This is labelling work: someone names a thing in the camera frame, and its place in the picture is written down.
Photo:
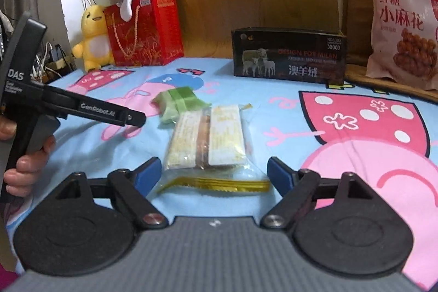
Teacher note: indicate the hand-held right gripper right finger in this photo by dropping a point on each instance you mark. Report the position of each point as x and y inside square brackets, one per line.
[280, 175]

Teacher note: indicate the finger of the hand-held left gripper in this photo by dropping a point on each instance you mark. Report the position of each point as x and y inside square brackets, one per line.
[99, 107]

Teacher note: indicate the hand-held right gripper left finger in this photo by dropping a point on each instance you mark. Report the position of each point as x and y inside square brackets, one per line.
[149, 175]

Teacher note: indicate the clear gold-edged biscuit packet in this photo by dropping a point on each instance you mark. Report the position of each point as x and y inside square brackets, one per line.
[205, 134]

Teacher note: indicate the light green snack packet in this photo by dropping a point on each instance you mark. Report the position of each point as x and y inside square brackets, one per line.
[178, 100]

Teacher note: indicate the person's left hand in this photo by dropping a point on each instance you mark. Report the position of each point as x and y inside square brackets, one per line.
[30, 169]

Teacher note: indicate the yellow plush duck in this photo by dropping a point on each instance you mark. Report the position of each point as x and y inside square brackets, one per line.
[94, 45]

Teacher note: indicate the printed cartoon blanket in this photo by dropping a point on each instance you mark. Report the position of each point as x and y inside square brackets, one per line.
[239, 97]

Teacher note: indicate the red gift bag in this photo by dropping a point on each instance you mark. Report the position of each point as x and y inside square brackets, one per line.
[154, 32]

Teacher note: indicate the black cardboard box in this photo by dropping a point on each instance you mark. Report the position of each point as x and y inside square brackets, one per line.
[291, 56]

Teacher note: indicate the large pink snack bag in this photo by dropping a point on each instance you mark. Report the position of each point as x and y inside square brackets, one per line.
[400, 21]

